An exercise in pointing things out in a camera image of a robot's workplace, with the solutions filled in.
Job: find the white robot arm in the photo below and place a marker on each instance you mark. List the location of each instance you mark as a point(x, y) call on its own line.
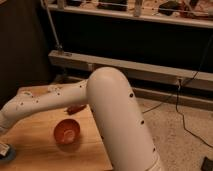
point(117, 114)

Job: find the small black box on floor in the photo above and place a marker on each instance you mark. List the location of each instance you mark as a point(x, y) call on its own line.
point(207, 165)

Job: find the orange ceramic cup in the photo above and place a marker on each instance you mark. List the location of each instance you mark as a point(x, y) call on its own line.
point(66, 131)

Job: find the red eraser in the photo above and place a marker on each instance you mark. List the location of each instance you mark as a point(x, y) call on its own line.
point(75, 109)

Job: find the metal rod stand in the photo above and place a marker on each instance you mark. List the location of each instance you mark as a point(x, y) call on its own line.
point(58, 45)

